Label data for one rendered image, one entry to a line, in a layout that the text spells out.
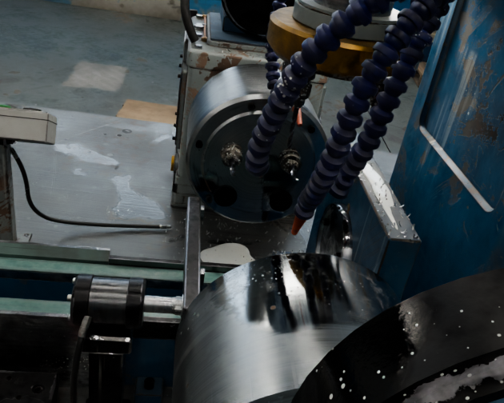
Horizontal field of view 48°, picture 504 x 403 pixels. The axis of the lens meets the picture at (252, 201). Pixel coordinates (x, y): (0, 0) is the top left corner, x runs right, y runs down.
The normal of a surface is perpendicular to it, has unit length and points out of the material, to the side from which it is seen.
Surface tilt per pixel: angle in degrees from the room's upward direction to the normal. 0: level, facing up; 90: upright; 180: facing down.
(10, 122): 61
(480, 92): 90
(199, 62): 90
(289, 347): 21
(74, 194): 0
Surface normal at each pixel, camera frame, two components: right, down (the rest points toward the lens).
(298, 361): -0.14, -0.84
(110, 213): 0.15, -0.85
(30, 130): 0.14, 0.04
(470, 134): -0.99, -0.09
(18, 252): 0.16, -0.24
